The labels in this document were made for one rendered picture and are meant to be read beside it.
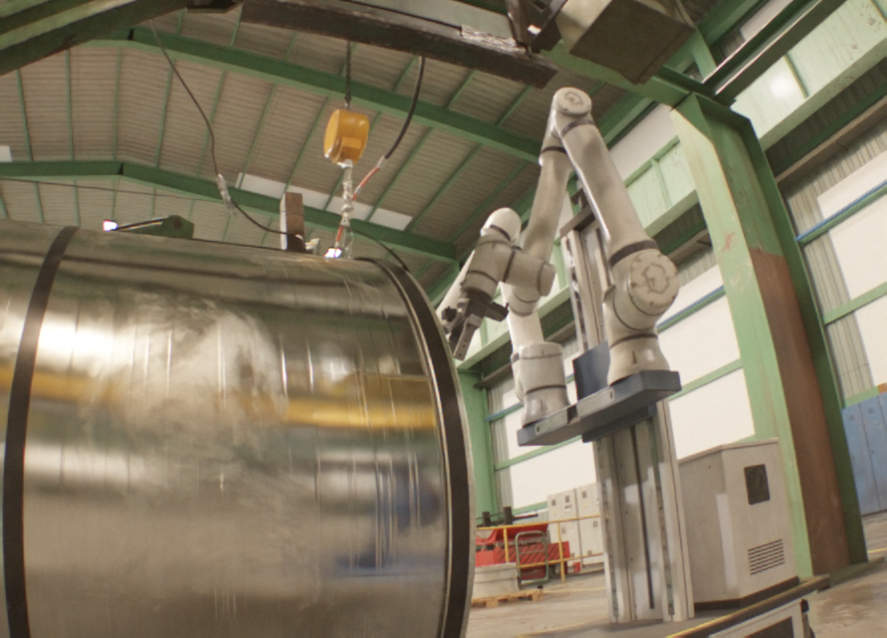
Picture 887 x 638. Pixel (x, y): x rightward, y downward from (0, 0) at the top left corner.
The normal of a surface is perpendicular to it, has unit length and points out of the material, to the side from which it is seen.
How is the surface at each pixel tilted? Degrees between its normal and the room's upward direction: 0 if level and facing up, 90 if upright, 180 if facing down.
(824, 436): 90
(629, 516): 90
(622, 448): 90
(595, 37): 178
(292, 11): 180
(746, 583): 90
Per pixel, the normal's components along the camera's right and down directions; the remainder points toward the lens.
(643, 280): -0.07, -0.29
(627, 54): 0.11, 0.89
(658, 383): 0.42, -0.41
